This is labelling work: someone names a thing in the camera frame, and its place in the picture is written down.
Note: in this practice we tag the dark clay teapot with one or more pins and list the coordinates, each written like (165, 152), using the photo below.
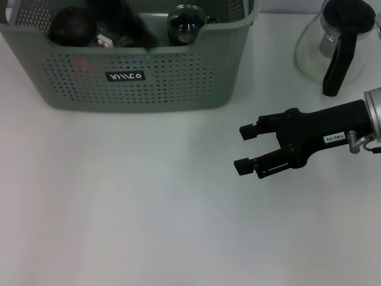
(73, 28)

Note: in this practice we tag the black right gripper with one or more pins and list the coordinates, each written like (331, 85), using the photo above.
(321, 131)

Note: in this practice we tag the white toy brick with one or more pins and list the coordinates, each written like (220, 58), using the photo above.
(104, 41)

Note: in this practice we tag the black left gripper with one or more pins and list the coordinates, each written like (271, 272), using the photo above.
(119, 12)

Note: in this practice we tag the grey-green perforated storage bin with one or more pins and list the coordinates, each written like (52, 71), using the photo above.
(178, 83)

